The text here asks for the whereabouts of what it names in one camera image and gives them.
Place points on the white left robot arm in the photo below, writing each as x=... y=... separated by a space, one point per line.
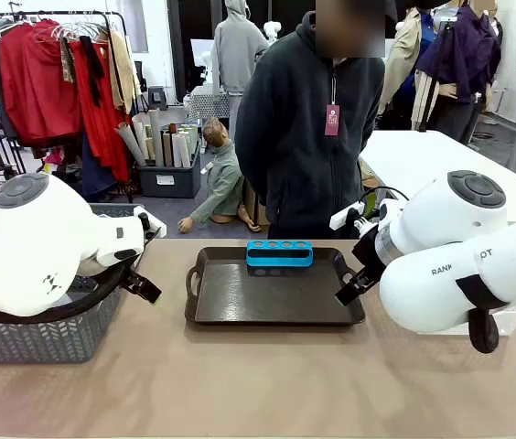
x=34 y=256

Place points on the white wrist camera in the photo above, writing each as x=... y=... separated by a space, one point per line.
x=153 y=224
x=345 y=216

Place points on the dark grey storage bin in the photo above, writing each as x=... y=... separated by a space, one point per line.
x=168 y=180

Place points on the blue test tube rack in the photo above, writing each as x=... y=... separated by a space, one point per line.
x=281 y=258

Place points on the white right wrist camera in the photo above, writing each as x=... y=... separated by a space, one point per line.
x=345 y=216

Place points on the grey basket without label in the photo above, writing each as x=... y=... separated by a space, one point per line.
x=34 y=338

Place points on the mannequin in purple shirt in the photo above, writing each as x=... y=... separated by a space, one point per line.
x=464 y=59

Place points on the black scarf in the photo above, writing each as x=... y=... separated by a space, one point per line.
x=93 y=68

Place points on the dark brown plastic tray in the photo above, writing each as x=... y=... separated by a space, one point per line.
x=276 y=292

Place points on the beige garment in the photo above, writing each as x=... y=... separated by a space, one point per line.
x=125 y=68

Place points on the mannequin in grey hoodie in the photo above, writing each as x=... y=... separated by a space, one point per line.
x=237 y=50

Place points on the child mannequin in green shirt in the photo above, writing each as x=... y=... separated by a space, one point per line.
x=223 y=178

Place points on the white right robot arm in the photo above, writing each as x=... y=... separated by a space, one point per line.
x=445 y=256

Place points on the maroon hanging tag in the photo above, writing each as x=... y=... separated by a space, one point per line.
x=332 y=120

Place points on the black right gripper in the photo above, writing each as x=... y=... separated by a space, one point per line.
x=367 y=250

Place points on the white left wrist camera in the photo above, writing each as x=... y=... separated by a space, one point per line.
x=153 y=224

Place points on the black metal clothes rack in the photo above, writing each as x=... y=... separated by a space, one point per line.
x=121 y=55

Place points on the red jacket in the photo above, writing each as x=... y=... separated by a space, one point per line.
x=34 y=87

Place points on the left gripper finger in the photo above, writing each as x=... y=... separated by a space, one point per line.
x=152 y=290
x=131 y=281

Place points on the person in dark hoodie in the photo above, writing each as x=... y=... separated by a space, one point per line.
x=304 y=151

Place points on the white table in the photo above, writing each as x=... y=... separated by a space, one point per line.
x=422 y=160

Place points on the white paper roll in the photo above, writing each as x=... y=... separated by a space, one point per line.
x=177 y=150

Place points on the brown paper roll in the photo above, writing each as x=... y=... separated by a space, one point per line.
x=167 y=148

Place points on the grey paper roll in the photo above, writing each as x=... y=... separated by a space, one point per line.
x=131 y=144
x=156 y=137

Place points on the red dress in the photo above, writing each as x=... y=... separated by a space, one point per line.
x=102 y=119

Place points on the mannequin in beige coat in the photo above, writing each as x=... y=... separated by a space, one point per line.
x=404 y=55

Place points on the table with patterned cloth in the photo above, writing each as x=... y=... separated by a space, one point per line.
x=210 y=103

